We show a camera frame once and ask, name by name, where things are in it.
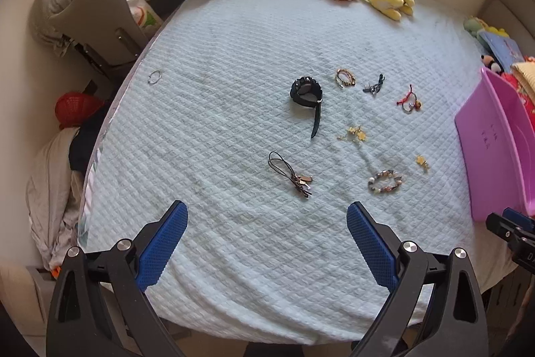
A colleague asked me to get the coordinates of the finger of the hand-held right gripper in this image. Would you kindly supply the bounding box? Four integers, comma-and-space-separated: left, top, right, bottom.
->
503, 207, 535, 231
486, 212, 525, 243

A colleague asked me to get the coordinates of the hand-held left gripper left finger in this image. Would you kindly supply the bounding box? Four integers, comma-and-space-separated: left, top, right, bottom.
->
46, 200, 189, 357

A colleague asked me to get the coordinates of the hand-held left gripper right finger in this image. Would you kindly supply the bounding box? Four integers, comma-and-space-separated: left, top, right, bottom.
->
346, 201, 490, 357

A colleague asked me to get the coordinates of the pink plastic bin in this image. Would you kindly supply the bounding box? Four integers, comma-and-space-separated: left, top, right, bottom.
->
455, 67, 535, 221

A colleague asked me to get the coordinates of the black cord keychain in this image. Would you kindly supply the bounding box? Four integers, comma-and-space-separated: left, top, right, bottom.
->
268, 151, 314, 199

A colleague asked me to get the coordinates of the black sport wristwatch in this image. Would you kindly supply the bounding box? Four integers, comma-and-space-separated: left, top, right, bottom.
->
290, 76, 324, 139

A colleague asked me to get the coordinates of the pile of light clothes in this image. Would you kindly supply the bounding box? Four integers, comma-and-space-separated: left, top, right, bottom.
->
26, 126, 90, 274

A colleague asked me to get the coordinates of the light blue quilted bedspread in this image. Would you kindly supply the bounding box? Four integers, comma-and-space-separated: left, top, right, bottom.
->
77, 0, 521, 345

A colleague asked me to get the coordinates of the panda plush toy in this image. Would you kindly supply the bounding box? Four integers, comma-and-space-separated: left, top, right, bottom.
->
480, 54, 505, 74

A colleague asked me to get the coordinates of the red mesh basket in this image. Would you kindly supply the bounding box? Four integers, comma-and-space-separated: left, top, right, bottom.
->
56, 91, 105, 129

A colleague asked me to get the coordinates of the blue printed pillow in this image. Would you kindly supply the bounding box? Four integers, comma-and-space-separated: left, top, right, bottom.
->
476, 30, 528, 70

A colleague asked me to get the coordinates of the green plush toy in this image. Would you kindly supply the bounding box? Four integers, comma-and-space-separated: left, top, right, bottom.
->
463, 17, 510, 45

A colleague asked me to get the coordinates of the grey padded headboard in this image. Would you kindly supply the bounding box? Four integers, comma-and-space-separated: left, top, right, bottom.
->
476, 0, 535, 45

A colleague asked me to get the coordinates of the grey chair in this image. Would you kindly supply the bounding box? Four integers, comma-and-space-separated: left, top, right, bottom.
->
48, 0, 150, 78

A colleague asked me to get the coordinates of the white plastic bag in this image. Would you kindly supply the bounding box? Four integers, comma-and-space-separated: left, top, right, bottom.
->
120, 0, 164, 35

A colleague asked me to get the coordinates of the grey cloth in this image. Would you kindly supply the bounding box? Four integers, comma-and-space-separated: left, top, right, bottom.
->
31, 0, 80, 57

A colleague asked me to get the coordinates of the grey beaded bracelet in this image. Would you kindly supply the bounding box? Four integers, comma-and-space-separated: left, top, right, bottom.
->
368, 170, 405, 195

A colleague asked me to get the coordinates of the yellow star charm bracelet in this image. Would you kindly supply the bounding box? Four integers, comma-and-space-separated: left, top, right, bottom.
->
337, 125, 367, 146

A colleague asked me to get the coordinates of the red string bracelet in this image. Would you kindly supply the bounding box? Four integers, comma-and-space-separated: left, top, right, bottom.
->
396, 86, 422, 113

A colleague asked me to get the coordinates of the dark blue cord charm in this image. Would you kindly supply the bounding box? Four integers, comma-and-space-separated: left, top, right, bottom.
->
363, 74, 386, 96

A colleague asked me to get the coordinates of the gold chain bracelet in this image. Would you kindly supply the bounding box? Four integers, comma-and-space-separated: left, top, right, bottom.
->
334, 68, 357, 89

